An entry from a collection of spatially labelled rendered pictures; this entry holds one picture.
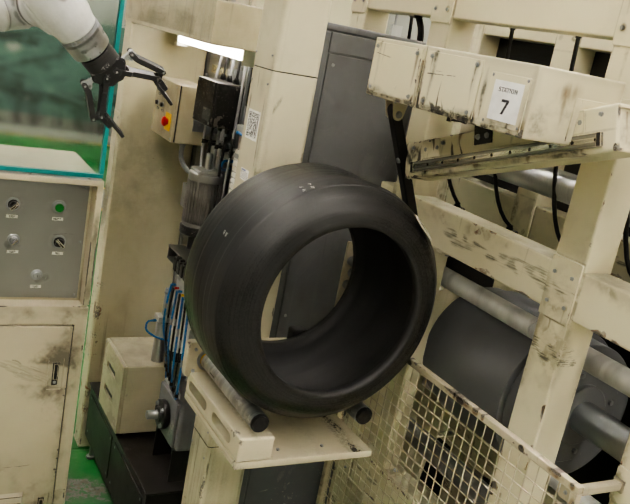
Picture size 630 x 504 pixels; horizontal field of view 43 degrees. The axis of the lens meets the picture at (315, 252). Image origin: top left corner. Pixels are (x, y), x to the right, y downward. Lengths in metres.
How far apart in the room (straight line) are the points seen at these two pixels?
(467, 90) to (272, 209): 0.49
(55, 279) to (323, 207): 0.97
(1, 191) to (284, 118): 0.79
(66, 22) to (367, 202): 0.72
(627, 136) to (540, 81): 0.20
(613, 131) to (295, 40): 0.80
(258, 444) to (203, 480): 0.50
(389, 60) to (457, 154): 0.29
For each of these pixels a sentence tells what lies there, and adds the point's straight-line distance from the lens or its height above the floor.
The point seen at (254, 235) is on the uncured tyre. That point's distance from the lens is 1.68.
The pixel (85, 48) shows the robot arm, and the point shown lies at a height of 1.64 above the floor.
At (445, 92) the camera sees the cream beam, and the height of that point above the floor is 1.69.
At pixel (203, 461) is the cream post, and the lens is 2.35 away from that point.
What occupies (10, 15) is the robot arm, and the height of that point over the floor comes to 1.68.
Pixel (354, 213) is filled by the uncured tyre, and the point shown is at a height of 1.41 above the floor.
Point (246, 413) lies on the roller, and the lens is 1.88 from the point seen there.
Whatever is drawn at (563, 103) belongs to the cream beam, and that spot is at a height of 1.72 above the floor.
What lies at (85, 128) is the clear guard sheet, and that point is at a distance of 2.28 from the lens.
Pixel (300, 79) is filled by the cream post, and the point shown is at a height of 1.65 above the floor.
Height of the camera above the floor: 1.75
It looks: 15 degrees down
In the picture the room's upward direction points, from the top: 11 degrees clockwise
